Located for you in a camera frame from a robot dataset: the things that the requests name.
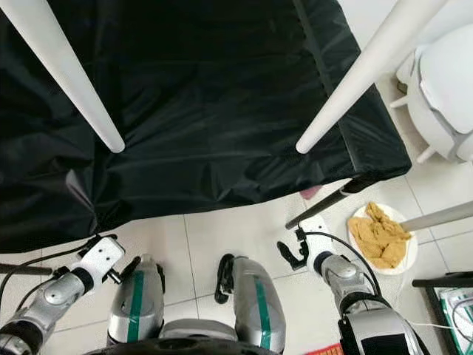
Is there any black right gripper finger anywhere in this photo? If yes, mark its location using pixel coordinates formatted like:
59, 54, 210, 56
276, 240, 304, 270

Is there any white plastic table leg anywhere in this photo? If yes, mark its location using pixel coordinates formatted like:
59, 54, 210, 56
0, 0, 126, 155
295, 0, 452, 155

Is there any crumpled yellow cloth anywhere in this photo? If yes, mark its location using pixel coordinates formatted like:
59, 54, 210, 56
349, 201, 413, 270

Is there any red woven floor mat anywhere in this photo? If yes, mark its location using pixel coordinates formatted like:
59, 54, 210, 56
309, 341, 345, 355

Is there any black robot waist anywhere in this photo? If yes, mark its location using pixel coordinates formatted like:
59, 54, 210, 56
81, 337, 319, 355

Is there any white round plate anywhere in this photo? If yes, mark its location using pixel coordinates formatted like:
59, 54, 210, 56
347, 203, 419, 277

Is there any grey metal pole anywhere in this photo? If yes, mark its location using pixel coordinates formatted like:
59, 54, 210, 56
399, 199, 473, 233

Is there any black stand base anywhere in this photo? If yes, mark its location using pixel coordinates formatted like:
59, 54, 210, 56
412, 271, 473, 350

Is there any white green cardboard box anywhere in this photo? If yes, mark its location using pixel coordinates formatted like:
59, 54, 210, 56
439, 286, 473, 328

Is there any black table cloth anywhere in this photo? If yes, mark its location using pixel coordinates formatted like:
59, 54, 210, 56
0, 0, 413, 254

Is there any white rounded floor appliance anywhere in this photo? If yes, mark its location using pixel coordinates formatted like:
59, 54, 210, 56
389, 24, 473, 165

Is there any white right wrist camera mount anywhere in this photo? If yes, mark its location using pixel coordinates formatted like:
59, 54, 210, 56
296, 214, 336, 257

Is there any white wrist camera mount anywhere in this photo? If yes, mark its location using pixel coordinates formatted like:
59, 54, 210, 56
69, 235, 126, 286
296, 214, 336, 257

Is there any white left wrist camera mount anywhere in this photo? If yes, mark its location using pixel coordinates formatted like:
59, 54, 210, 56
69, 235, 126, 286

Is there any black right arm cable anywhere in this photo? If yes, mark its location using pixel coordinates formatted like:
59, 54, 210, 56
302, 230, 385, 298

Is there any thin white floor cable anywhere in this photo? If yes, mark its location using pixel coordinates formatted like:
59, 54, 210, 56
409, 319, 460, 331

